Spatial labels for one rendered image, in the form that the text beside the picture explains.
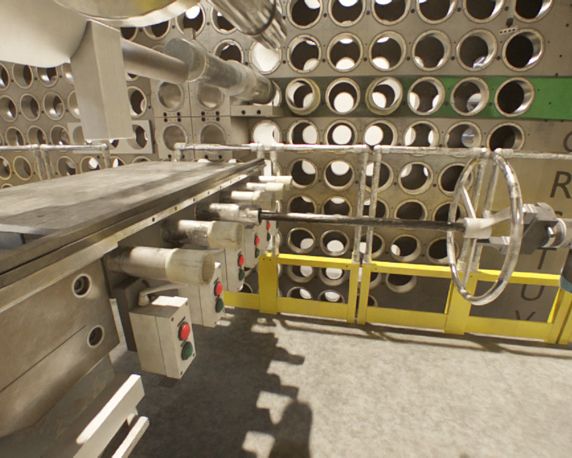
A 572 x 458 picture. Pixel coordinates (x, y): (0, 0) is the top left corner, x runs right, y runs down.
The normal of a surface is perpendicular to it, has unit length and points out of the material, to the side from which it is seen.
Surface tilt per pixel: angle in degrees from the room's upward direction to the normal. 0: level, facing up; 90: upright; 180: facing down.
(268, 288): 90
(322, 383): 0
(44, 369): 90
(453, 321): 90
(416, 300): 90
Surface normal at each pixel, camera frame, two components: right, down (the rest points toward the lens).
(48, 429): 0.98, 0.07
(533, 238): -0.17, 0.74
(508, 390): 0.00, -0.95
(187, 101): -0.19, 0.32
